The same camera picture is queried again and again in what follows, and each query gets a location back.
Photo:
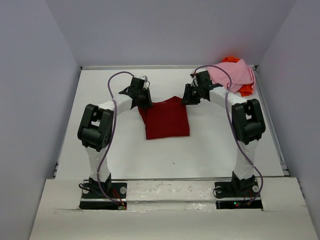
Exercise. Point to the dark red t shirt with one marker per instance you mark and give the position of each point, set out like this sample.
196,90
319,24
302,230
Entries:
166,119

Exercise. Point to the orange t shirt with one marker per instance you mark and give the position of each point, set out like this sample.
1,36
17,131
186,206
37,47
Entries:
247,81

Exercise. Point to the pink t shirt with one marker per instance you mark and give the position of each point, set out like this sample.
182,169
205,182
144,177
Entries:
219,77

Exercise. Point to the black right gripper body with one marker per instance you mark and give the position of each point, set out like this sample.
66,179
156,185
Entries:
196,95

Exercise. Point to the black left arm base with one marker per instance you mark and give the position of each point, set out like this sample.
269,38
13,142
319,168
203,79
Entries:
108,195

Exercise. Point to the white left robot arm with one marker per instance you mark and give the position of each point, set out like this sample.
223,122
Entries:
98,124

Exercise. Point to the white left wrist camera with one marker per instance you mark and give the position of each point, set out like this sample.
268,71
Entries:
146,82

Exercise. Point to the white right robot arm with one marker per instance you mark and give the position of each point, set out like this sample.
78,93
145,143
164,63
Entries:
247,125

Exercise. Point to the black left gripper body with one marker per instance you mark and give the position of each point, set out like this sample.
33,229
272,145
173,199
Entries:
142,95

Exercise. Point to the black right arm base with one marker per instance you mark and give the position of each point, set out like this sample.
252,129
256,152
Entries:
231,197

